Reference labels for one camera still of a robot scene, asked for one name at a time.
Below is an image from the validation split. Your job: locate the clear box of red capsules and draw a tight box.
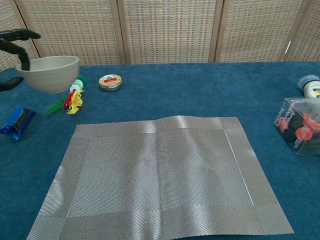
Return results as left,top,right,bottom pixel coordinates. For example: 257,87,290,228
272,97,320,156

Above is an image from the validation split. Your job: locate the beige woven placemat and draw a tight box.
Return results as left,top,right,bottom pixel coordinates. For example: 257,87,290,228
26,115,295,240

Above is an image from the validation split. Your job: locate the colourful feather shuttlecock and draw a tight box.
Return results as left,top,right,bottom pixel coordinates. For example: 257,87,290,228
44,74,88,116

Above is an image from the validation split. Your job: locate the blue snack packet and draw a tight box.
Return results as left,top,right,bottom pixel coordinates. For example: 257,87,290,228
0,106,36,141

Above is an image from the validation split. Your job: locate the robot left hand silver black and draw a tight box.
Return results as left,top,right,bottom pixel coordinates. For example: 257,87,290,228
0,28,42,92

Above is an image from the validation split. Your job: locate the blue table cloth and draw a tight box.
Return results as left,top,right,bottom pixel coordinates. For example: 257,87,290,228
0,61,320,240

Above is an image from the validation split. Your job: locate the mayonnaise squeeze bottle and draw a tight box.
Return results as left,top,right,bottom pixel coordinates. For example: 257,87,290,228
296,74,320,100

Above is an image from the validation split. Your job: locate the round tin with red label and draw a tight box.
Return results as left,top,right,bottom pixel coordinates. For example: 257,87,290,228
98,73,124,93

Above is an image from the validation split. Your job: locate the white ceramic bowl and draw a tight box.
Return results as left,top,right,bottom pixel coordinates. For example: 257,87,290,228
16,55,81,94

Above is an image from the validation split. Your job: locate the bamboo folding screen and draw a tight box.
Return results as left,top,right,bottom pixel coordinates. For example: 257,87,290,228
0,0,320,72

